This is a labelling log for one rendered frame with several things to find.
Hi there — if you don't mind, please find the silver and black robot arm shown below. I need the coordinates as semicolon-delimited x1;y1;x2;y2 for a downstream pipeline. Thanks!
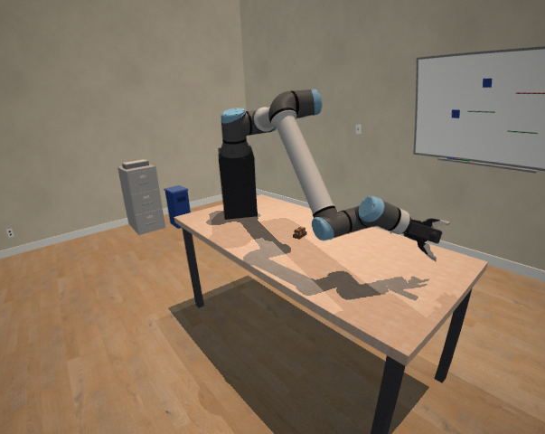
221;90;442;243

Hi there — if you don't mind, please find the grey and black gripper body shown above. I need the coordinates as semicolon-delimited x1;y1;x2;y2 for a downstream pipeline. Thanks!
401;217;431;242

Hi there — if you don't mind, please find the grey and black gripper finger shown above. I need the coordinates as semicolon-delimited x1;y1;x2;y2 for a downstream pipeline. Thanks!
424;219;450;228
417;241;437;261

